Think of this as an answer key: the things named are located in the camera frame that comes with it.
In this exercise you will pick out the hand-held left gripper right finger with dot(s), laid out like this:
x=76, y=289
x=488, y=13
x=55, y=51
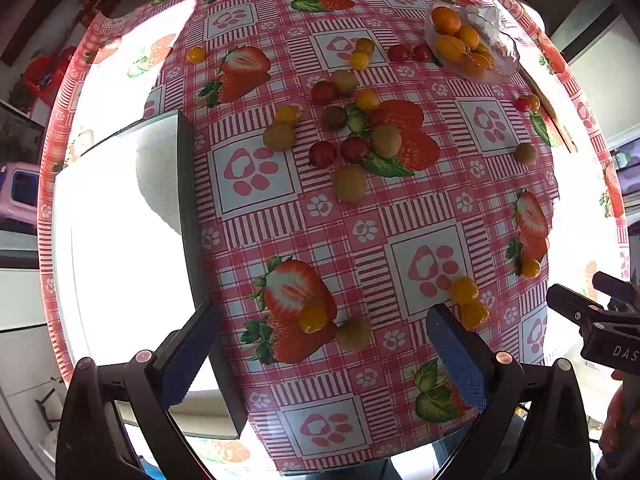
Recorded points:
x=460, y=360

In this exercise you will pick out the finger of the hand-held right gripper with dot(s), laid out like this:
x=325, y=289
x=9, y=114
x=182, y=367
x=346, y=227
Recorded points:
x=612, y=285
x=570, y=305

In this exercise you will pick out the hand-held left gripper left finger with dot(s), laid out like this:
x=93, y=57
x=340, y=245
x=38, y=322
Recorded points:
x=190, y=355

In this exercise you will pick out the yellow cherry tomato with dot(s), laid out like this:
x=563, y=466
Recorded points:
x=530, y=266
x=465, y=290
x=365, y=46
x=359, y=60
x=367, y=100
x=196, y=54
x=287, y=115
x=534, y=102
x=474, y=314
x=312, y=318

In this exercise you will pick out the white tray with dark rim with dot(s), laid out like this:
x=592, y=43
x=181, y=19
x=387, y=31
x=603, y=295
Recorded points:
x=125, y=260

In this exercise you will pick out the red cherry tomato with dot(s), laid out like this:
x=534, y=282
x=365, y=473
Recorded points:
x=398, y=53
x=377, y=117
x=323, y=92
x=522, y=104
x=322, y=154
x=354, y=150
x=421, y=52

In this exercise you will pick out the person's right hand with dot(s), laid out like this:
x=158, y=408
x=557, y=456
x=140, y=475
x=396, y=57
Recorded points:
x=620, y=420

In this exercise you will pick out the red checkered strawberry tablecloth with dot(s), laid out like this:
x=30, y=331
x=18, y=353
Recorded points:
x=320, y=230

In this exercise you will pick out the purple plastic stool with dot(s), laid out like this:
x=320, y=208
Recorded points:
x=22, y=185

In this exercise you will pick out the clear glass bowl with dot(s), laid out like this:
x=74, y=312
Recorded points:
x=502, y=45

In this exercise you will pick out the dark green cherry tomato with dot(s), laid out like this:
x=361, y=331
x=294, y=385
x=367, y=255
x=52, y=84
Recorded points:
x=334, y=117

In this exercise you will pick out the heap of orange tomatoes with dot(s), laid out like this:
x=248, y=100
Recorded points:
x=452, y=47

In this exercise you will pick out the red plastic stool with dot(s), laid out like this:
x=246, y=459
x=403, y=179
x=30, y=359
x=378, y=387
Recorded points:
x=40, y=72

